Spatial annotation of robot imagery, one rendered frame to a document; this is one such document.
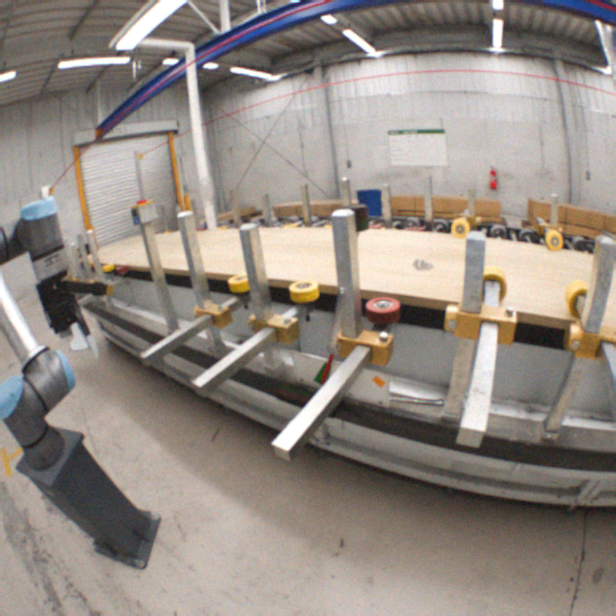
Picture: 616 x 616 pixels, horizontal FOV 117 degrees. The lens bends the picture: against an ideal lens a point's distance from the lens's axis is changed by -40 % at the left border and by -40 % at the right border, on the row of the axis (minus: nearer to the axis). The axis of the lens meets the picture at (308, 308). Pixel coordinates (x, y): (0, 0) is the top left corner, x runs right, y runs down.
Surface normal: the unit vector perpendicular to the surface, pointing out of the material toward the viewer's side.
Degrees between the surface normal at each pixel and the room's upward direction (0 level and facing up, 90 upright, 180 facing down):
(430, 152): 90
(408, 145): 90
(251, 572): 0
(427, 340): 90
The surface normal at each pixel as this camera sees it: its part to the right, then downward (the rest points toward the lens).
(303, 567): -0.11, -0.90
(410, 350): -0.53, 0.41
